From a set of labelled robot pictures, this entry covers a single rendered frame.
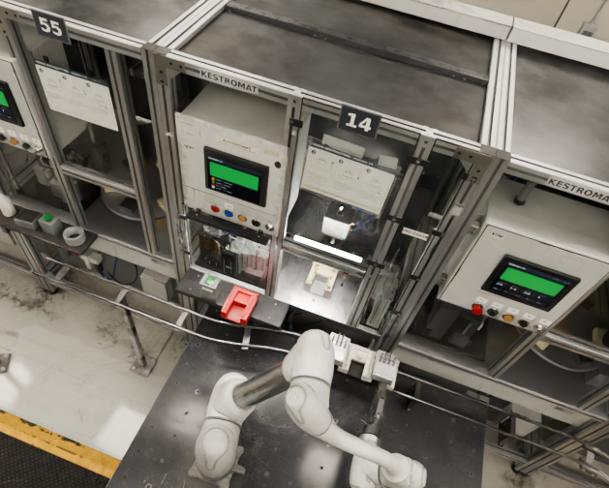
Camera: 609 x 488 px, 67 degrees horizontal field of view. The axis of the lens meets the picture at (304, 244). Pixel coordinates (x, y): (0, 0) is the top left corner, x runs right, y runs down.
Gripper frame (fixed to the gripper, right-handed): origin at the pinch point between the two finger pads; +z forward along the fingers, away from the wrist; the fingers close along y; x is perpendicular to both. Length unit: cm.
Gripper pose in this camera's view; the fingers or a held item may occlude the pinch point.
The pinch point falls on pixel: (380, 391)
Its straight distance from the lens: 213.0
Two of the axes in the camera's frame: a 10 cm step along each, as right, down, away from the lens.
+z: 3.0, -7.1, 6.4
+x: -9.4, -3.2, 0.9
